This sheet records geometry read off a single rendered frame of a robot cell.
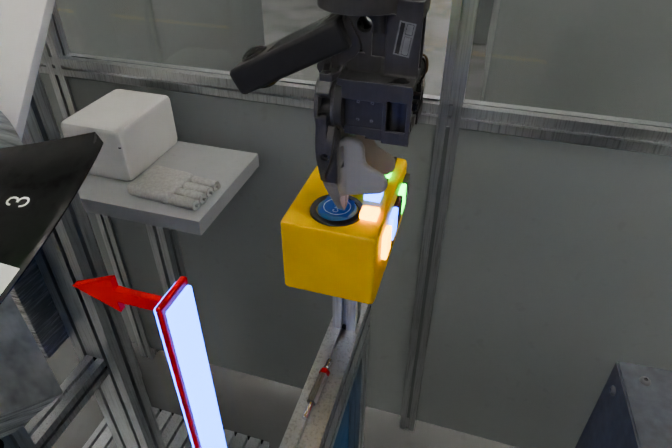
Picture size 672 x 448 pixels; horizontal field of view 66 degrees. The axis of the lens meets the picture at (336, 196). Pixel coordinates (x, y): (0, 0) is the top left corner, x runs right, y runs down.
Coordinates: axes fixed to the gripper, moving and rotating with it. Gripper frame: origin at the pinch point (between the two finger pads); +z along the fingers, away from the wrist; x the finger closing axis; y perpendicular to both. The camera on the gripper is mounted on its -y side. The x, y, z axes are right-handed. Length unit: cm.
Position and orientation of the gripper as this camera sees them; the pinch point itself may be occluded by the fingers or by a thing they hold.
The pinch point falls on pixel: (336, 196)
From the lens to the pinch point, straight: 51.4
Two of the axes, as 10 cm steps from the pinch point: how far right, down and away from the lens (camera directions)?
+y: 9.6, 1.7, -2.4
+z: 0.0, 8.2, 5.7
